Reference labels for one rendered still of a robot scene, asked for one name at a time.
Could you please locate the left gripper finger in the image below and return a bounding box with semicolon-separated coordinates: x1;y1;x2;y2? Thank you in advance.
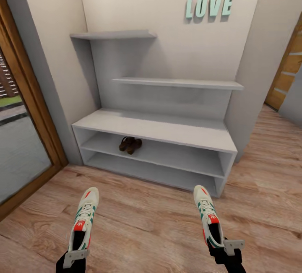
56;253;66;265

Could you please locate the sandal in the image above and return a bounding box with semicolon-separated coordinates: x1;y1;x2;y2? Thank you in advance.
119;137;135;151
126;139;143;155

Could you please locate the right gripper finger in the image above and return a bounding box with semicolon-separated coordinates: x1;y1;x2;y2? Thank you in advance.
207;239;215;256

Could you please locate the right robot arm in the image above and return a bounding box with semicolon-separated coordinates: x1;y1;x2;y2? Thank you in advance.
207;239;246;273

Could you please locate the gym shoe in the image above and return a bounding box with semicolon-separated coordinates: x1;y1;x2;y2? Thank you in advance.
193;185;225;248
68;187;99;252

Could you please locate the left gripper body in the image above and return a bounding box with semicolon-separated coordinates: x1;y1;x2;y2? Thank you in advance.
56;258;86;273

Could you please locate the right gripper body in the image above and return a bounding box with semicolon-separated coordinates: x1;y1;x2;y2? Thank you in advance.
214;247;242;273

